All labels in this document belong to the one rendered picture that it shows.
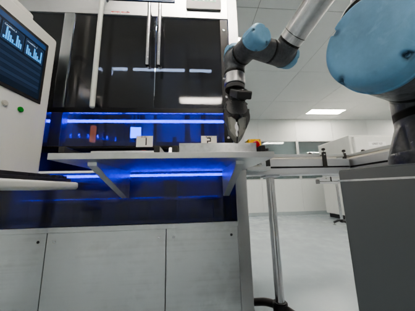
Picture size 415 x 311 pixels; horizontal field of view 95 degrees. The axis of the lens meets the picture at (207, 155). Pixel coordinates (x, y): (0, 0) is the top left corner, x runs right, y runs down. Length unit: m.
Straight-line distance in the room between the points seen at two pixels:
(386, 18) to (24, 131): 1.16
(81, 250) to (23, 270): 0.25
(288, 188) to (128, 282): 5.58
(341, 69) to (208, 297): 1.01
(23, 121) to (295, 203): 6.09
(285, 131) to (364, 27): 6.21
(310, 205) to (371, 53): 6.30
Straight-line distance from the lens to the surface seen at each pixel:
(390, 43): 0.35
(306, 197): 6.52
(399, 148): 0.47
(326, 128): 7.29
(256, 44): 0.67
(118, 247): 1.09
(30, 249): 1.27
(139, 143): 1.06
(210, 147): 0.64
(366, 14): 0.38
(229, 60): 0.75
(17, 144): 1.11
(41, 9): 1.69
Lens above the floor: 0.76
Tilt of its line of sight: 10 degrees up
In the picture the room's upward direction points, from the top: 1 degrees counter-clockwise
